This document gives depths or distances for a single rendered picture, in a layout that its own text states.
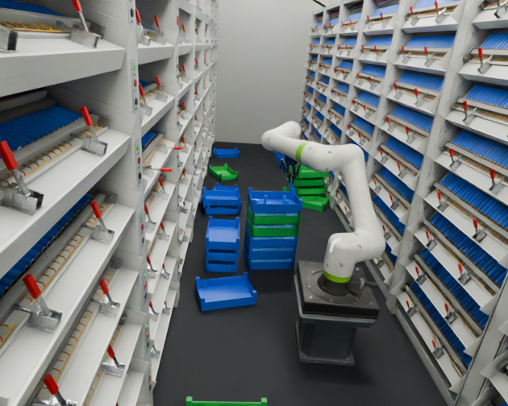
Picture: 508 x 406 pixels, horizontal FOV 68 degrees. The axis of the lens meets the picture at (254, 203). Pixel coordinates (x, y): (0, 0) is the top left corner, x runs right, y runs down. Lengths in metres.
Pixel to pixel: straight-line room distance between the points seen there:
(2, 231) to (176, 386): 1.31
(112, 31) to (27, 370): 0.67
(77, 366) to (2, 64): 0.58
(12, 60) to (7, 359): 0.38
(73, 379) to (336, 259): 1.09
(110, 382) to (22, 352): 0.49
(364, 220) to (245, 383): 0.86
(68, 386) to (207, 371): 1.00
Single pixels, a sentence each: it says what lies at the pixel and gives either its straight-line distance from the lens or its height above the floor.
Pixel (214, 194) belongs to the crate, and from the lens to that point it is 3.21.
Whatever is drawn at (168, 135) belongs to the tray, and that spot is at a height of 0.92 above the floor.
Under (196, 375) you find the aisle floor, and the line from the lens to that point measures 1.76.
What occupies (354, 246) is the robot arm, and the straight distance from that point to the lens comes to 1.60.
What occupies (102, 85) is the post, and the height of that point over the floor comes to 1.19.
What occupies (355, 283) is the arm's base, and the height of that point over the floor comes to 0.39.
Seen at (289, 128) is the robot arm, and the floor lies 0.91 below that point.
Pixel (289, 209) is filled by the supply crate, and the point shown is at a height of 0.42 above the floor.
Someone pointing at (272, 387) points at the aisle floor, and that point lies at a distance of 1.73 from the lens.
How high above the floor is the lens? 1.31
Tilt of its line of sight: 23 degrees down
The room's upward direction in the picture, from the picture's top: 5 degrees clockwise
